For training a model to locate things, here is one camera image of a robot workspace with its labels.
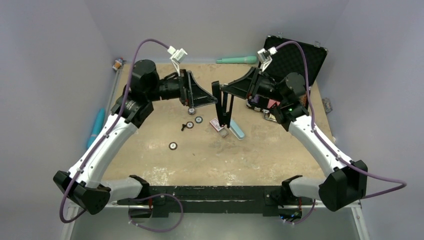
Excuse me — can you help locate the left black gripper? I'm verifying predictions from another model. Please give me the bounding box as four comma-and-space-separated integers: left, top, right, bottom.
146, 68, 217, 108

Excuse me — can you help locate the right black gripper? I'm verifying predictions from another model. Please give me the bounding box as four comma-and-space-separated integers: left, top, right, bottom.
222, 66, 287, 104

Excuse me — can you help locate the black stapler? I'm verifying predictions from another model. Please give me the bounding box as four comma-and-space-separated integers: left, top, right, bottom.
211, 81, 234, 129

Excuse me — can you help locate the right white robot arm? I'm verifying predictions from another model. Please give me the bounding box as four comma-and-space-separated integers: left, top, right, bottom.
211, 67, 368, 212

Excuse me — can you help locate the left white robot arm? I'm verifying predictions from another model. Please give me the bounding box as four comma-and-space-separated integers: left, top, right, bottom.
53, 59, 218, 215

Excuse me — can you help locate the light blue stapler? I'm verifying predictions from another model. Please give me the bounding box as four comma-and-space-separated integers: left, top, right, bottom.
229, 119, 246, 141

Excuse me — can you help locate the blue poker chip stack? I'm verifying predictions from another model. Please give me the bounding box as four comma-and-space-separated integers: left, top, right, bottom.
187, 108, 196, 115

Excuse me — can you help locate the mint green microphone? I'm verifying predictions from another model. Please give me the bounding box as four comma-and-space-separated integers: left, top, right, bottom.
215, 56, 258, 65

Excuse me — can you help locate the brown poker chip middle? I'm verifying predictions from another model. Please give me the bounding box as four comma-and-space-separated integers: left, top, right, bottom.
185, 121, 194, 129

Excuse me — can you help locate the brown poker chip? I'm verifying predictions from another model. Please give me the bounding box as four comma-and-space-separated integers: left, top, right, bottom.
185, 121, 194, 129
168, 142, 178, 151

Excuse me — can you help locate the red white staple box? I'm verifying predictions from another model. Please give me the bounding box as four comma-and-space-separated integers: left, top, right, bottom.
209, 118, 229, 138

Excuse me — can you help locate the black poker chip case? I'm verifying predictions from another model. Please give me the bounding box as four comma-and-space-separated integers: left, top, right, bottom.
246, 41, 328, 112

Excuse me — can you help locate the brown poker chip front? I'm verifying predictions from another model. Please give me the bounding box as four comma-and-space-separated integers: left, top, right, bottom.
168, 142, 178, 151

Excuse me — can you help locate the blue cylindrical tube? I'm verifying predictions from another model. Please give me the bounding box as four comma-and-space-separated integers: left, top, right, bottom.
86, 108, 106, 149

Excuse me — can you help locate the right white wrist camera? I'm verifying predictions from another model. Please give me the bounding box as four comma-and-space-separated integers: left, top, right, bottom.
257, 47, 277, 72

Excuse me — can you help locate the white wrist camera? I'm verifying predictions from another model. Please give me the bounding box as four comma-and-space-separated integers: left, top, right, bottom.
167, 45, 188, 76
257, 47, 277, 72

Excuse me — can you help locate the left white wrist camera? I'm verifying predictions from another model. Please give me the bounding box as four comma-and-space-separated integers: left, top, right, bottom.
167, 45, 188, 76

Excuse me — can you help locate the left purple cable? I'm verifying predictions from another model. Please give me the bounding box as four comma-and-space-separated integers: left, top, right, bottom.
58, 38, 171, 224

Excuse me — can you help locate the aluminium rail frame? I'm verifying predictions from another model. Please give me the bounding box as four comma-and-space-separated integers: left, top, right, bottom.
59, 185, 370, 240

